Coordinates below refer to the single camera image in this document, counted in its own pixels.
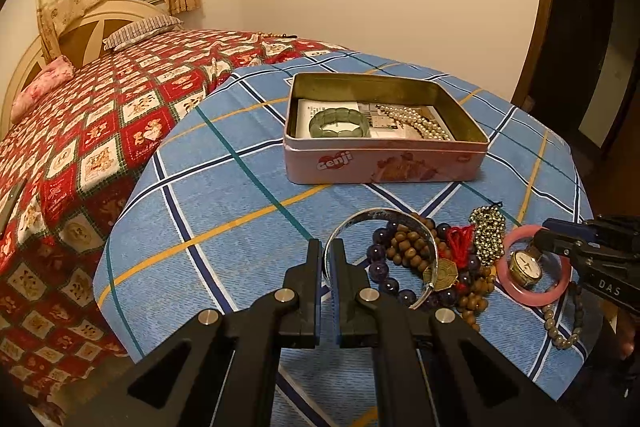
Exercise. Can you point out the pink floral pillow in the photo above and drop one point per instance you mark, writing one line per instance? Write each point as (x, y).
(45, 79)

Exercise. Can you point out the brown wooden door frame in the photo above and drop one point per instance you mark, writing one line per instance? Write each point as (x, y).
(542, 7)

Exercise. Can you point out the cream wooden headboard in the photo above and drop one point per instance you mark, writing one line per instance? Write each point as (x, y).
(120, 7)

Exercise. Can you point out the gold wristwatch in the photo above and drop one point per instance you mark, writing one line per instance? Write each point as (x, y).
(525, 267)

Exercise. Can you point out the silver metal bangle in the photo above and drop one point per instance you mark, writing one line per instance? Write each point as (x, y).
(372, 211)

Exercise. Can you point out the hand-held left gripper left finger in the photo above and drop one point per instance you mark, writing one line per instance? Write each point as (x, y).
(318, 292)

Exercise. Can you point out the pink metal tin box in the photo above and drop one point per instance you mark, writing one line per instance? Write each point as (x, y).
(350, 162)

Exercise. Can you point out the dark wooden door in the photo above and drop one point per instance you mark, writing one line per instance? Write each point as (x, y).
(575, 32)

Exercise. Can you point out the blue plaid tablecloth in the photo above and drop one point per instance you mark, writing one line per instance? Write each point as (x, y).
(225, 207)

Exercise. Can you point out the red patchwork bedspread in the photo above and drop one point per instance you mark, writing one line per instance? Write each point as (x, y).
(100, 132)

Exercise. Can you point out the pink bangle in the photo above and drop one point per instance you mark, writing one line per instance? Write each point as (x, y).
(525, 297)

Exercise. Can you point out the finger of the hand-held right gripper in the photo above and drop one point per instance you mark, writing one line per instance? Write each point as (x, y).
(562, 225)
(552, 243)

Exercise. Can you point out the striped pillow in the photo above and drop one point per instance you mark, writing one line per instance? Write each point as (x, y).
(145, 29)

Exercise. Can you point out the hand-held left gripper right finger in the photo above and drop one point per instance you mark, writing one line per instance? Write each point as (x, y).
(335, 292)

